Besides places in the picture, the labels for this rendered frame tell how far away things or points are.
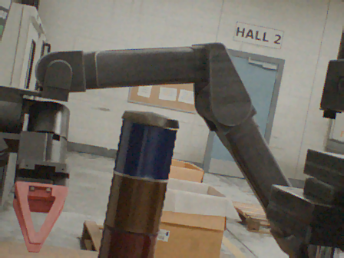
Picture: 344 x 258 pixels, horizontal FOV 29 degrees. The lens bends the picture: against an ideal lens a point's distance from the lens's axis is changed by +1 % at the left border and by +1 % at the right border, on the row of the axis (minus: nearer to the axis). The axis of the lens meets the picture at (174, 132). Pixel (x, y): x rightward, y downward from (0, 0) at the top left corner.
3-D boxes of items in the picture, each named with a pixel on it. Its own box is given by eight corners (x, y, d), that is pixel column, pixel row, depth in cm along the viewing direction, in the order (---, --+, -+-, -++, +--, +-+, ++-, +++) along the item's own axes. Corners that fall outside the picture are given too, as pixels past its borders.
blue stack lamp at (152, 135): (163, 173, 47) (171, 127, 47) (174, 183, 43) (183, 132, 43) (109, 165, 46) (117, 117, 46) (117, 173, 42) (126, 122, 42)
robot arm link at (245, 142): (306, 275, 105) (201, 97, 98) (288, 262, 111) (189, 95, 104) (338, 252, 106) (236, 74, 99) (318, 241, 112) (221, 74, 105)
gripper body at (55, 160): (18, 171, 85) (24, 120, 89) (14, 201, 94) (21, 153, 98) (70, 176, 87) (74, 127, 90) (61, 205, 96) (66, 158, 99)
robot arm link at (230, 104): (35, 50, 90) (249, 40, 97) (32, 51, 98) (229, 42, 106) (43, 141, 91) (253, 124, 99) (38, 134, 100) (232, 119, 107)
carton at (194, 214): (231, 282, 418) (246, 202, 415) (132, 269, 406) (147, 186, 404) (206, 253, 483) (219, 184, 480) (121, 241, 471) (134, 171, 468)
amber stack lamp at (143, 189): (153, 223, 47) (162, 176, 47) (164, 236, 43) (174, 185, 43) (100, 216, 46) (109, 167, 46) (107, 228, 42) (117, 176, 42)
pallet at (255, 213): (319, 226, 805) (321, 214, 804) (358, 247, 707) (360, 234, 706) (223, 211, 780) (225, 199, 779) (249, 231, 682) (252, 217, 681)
